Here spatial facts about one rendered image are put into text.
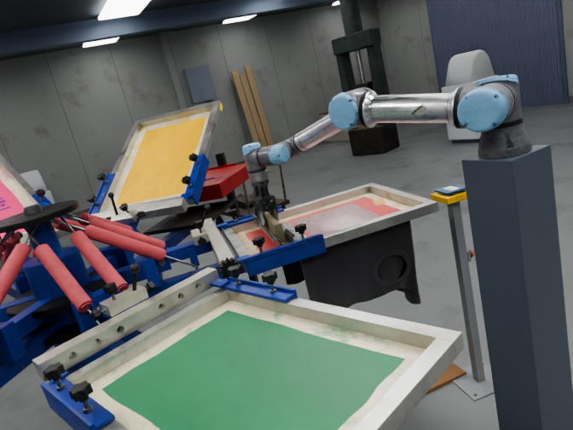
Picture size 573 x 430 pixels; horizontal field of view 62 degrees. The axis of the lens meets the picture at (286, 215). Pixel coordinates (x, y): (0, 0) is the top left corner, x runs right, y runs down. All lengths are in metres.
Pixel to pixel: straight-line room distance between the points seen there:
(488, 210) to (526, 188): 0.13
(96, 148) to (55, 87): 1.35
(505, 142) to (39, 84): 9.63
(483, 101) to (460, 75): 6.89
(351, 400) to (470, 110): 0.82
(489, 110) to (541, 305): 0.66
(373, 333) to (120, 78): 9.86
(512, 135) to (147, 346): 1.20
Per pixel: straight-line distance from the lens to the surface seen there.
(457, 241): 2.22
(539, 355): 1.78
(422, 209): 1.90
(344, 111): 1.55
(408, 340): 1.10
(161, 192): 2.53
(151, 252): 1.87
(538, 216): 1.62
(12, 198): 2.96
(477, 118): 1.40
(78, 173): 10.49
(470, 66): 8.19
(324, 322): 1.25
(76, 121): 10.50
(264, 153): 1.83
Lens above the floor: 1.55
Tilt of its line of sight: 15 degrees down
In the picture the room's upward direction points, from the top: 14 degrees counter-clockwise
